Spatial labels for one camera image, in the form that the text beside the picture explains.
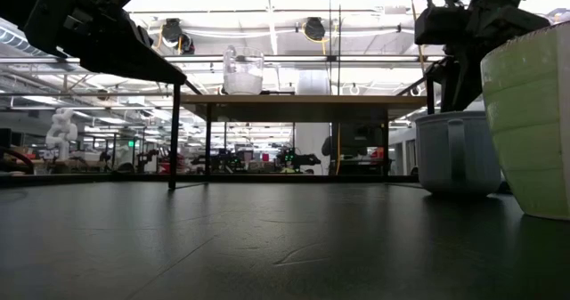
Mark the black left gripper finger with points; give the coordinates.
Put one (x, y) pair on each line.
(147, 64)

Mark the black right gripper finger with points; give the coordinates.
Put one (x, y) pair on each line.
(472, 79)
(450, 86)

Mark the blue-grey mug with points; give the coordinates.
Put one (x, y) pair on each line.
(458, 157)

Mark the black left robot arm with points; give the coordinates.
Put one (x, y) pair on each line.
(18, 2)

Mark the wooden shelf with black legs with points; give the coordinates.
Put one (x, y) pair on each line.
(289, 108)

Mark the green ribbed mug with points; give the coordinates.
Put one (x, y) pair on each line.
(525, 135)

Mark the black computer case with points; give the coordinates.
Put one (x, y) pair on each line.
(360, 140)

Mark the white robot figure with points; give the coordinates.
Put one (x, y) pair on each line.
(62, 131)

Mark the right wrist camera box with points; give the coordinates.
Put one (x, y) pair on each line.
(441, 24)

